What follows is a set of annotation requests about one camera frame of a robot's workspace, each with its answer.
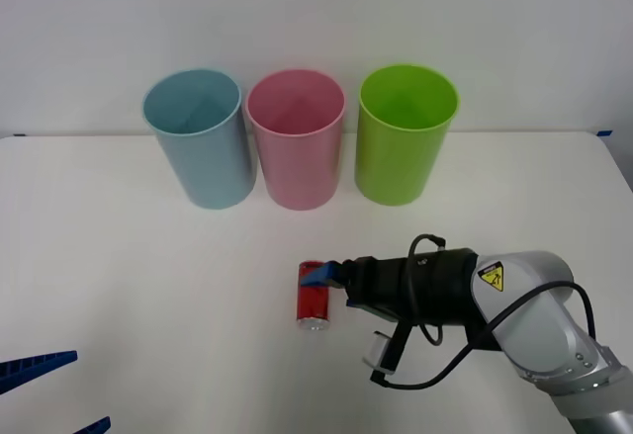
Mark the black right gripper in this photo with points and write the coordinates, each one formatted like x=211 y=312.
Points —
x=378 y=283

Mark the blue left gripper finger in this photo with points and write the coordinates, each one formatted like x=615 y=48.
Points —
x=29 y=367
x=96 y=428

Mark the red drink can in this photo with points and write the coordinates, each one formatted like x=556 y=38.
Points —
x=311 y=308

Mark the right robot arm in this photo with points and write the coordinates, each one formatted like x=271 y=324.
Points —
x=534 y=295

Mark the pink plastic bin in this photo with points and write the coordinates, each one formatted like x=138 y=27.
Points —
x=301 y=172

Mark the green plastic bin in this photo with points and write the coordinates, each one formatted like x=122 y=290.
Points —
x=395 y=167

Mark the pale blue plastic bin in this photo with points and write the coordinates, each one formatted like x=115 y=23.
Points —
x=207 y=167

